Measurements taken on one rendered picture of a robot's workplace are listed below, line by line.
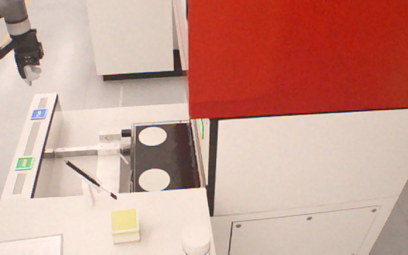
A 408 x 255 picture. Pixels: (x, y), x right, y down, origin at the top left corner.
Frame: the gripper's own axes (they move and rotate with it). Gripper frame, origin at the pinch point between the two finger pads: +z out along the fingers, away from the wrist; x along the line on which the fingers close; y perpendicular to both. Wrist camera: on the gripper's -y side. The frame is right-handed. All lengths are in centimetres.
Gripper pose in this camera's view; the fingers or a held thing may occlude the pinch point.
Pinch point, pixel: (27, 82)
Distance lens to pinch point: 152.4
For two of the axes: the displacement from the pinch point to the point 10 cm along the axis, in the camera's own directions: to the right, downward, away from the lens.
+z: -0.2, 7.6, 6.5
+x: -1.2, -6.5, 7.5
